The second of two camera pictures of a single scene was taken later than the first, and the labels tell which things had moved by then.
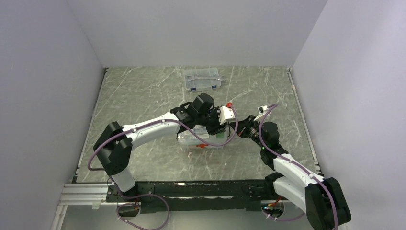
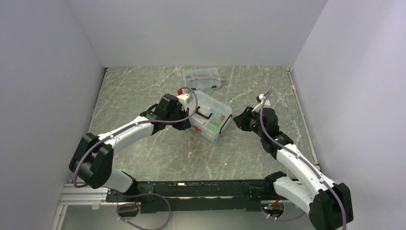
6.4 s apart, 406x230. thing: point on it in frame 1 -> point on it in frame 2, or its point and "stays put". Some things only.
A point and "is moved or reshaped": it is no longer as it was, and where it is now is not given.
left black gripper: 217,128 -> 183,126
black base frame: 197,196 stays put
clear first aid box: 188,139 is moved or reshaped
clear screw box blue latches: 203,78 stays put
